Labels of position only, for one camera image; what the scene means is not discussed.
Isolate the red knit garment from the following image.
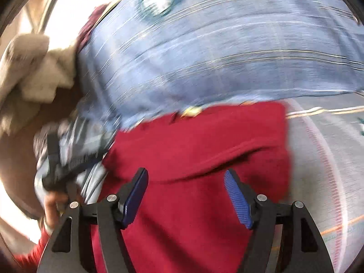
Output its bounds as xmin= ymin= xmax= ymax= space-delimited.
xmin=100 ymin=102 xmax=291 ymax=272

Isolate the left hand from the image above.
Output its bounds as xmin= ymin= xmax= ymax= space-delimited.
xmin=44 ymin=191 xmax=68 ymax=229

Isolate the beige crumpled cloth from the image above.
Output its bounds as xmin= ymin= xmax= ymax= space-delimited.
xmin=1 ymin=33 xmax=76 ymax=135

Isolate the grey patterned bed sheet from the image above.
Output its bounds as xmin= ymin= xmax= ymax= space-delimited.
xmin=34 ymin=91 xmax=364 ymax=273

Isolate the dark red knitted blanket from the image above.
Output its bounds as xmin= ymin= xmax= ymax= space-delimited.
xmin=75 ymin=4 xmax=108 ymax=53

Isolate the blue plaid pillow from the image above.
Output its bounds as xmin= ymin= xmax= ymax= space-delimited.
xmin=78 ymin=0 xmax=363 ymax=128

